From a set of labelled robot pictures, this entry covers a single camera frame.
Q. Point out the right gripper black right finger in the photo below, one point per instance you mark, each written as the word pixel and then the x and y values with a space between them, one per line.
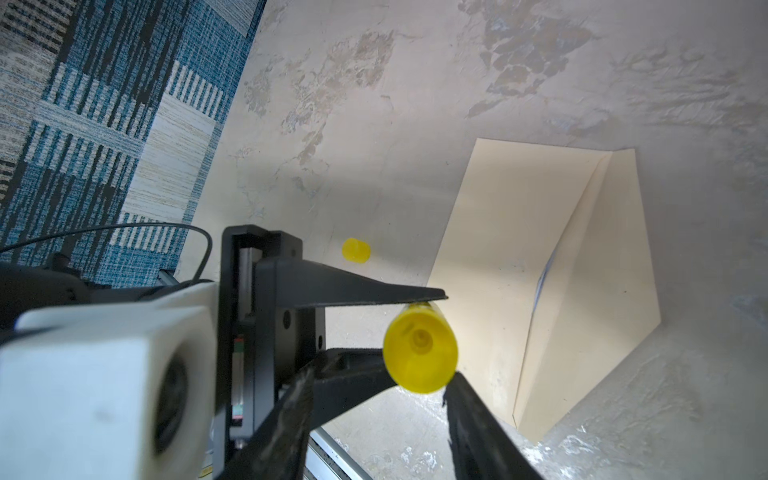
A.
pixel 480 447

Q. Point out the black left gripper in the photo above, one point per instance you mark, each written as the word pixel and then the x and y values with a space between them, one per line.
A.
pixel 269 325

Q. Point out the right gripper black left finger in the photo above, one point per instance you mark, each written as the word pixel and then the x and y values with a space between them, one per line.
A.
pixel 277 450

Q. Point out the yellow glue stick cap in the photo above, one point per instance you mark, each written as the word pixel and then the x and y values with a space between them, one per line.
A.
pixel 355 250

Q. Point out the yellow glue stick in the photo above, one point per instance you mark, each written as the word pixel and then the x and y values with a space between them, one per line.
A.
pixel 420 350

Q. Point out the manila paper envelope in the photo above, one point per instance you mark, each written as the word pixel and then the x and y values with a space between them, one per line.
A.
pixel 518 203

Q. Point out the white letter paper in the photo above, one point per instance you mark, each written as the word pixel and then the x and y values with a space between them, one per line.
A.
pixel 542 278

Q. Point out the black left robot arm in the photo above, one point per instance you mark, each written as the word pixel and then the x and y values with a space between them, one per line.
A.
pixel 36 294

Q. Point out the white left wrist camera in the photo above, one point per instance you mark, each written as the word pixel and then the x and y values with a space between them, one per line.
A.
pixel 111 391

